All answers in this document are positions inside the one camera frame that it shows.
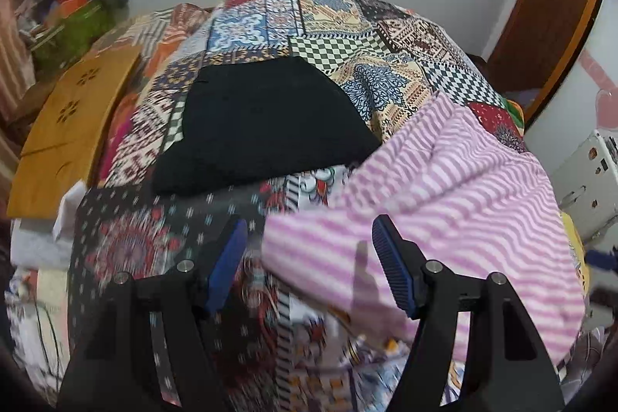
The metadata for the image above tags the colourful patchwork bedspread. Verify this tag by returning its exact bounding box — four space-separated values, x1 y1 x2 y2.
65 0 532 412

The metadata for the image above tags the pink white striped fleece pant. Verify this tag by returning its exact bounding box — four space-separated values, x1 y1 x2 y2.
262 94 584 362

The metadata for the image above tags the black folded garment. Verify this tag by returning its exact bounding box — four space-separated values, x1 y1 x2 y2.
152 56 380 197

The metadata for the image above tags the pile of clothes and bags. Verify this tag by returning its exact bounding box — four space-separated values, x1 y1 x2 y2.
17 0 129 81

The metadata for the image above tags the brown wooden door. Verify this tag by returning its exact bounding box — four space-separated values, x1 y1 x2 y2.
487 0 601 123

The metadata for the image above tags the yellow wooden board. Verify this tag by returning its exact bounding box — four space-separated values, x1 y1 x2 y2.
6 46 140 220

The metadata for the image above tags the striped orange curtain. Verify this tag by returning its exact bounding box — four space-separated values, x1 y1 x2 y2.
0 0 36 210

